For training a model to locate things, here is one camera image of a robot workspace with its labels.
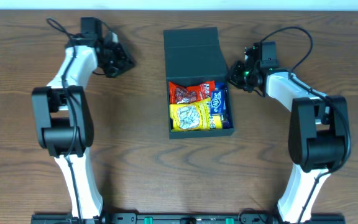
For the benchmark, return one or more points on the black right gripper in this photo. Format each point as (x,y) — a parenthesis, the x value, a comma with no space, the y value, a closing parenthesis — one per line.
(238,76)

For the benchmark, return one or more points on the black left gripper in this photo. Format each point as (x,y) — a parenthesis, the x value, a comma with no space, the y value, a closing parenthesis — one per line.
(117,58)

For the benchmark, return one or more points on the blue Eclipse mints tin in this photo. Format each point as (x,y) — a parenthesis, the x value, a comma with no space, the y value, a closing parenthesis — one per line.
(218,102)

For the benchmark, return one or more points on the black gift box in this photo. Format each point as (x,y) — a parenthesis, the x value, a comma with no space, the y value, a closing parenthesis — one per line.
(192,57)

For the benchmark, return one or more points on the dark blue snack wrapper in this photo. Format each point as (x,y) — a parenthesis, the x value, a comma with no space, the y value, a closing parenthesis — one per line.
(226,118)

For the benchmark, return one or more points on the yellow Hacks candy bag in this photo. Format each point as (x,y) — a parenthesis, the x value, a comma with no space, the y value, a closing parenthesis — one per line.
(194,117)

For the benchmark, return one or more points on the red Hacks candy bag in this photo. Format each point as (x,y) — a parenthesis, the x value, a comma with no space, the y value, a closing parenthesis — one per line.
(186,95)

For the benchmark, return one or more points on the blue Oreo cookie pack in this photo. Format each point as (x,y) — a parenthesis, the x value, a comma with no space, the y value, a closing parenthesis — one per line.
(220,86)

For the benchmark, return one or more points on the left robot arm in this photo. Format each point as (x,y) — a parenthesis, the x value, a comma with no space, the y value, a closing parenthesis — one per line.
(63,120)

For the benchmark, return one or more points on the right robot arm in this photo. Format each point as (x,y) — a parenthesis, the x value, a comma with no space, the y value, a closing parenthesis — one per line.
(319,140)

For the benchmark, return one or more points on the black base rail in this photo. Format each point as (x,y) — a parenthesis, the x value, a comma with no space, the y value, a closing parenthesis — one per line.
(132,218)

